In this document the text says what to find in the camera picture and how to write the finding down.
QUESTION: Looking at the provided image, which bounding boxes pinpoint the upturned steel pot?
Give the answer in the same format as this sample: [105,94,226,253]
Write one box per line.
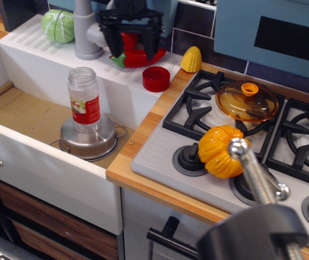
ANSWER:
[56,115,128,161]

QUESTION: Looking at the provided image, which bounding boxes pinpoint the green toy cabbage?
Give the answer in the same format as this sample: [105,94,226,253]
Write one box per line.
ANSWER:
[41,9,75,43]

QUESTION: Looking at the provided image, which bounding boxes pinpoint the amber glass pot lid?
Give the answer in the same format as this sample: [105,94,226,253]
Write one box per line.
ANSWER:
[215,81,279,122]

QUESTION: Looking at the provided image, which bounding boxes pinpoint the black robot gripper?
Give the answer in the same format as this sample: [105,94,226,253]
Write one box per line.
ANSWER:
[97,1,163,61]

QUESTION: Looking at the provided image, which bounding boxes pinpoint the orange toy pumpkin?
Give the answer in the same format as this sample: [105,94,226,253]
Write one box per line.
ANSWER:
[198,125,244,179]

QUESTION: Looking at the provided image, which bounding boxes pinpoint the teal toy microwave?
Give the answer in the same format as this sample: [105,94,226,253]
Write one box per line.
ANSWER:
[214,1,309,78]

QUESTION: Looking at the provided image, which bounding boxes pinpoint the black clamp with silver screw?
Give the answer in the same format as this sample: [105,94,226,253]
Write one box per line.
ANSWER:
[197,138,309,259]

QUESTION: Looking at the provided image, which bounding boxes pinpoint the black stove knob left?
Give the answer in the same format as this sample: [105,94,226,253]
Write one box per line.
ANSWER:
[172,142,208,177]

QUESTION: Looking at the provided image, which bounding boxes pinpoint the black burner grate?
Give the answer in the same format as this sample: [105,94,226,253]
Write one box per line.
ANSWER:
[266,99,309,183]
[163,70,285,161]

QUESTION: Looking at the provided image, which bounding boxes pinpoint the white toy sink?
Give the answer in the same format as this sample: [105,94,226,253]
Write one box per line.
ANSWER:
[0,14,183,236]

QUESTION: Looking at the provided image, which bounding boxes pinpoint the red toy chili pepper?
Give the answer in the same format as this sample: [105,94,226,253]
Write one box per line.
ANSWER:
[109,32,166,68]

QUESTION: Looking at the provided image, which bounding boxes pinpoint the grey toy faucet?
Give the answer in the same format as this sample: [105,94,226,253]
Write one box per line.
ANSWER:
[74,1,108,60]

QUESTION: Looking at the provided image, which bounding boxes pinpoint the black left burner grate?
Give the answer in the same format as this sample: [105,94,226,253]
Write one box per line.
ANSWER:
[163,70,285,161]

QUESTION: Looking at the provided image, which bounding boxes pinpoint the black oven door handle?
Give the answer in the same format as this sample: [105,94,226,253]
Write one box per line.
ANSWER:
[146,216,198,259]

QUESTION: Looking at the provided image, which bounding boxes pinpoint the grey toy stove top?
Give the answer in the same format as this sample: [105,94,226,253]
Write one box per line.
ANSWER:
[131,69,309,254]

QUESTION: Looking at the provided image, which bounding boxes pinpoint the black right burner grate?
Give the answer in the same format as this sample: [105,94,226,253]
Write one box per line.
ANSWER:
[266,99,309,183]

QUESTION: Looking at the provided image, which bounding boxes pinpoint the black stove knob middle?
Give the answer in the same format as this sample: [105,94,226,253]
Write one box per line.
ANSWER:
[229,165,280,207]

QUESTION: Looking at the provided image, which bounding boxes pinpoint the clear jar with red label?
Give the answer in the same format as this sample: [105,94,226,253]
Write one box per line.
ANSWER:
[68,67,101,133]

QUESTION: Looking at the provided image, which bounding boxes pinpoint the yellow toy corn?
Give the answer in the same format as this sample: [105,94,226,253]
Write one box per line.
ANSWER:
[181,46,202,73]

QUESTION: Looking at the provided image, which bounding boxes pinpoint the red plastic cap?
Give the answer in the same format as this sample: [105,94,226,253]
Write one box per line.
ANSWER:
[143,66,170,93]

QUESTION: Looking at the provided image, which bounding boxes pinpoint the wooden drawer fronts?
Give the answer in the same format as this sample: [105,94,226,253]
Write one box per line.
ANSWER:
[0,181,120,259]

